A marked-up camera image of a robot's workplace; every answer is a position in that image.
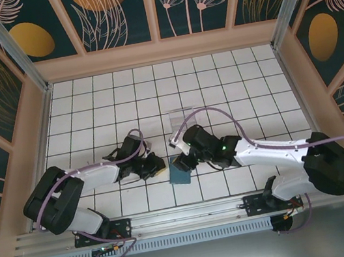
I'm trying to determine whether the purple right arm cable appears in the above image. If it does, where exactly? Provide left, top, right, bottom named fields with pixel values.
left=171, top=84, right=344, bottom=250

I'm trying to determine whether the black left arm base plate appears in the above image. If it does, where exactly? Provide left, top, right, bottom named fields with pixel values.
left=72, top=217, right=134, bottom=249

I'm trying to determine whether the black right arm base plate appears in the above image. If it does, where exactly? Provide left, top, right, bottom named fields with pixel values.
left=242, top=186, right=304, bottom=219

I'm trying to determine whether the small green LED circuit board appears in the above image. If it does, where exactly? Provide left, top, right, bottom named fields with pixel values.
left=91, top=243, right=121, bottom=257

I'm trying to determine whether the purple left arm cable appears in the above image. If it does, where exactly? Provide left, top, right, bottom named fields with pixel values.
left=25, top=127, right=164, bottom=257

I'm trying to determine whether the blue card holder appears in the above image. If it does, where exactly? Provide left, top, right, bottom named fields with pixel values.
left=165, top=152, right=195, bottom=188

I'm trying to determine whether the clear acrylic card box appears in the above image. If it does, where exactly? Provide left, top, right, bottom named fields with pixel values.
left=167, top=106, right=198, bottom=136

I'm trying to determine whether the aluminium mounting rail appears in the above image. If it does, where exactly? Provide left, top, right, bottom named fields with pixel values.
left=9, top=174, right=344, bottom=257

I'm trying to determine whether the yellow wire connector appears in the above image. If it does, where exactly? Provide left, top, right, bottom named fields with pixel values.
left=283, top=205, right=306, bottom=219

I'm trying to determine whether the slotted grey cable duct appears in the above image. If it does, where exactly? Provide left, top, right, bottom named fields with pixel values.
left=29, top=216, right=274, bottom=257

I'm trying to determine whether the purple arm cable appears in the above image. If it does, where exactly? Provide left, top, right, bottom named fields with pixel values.
left=25, top=127, right=164, bottom=257
left=171, top=84, right=344, bottom=250

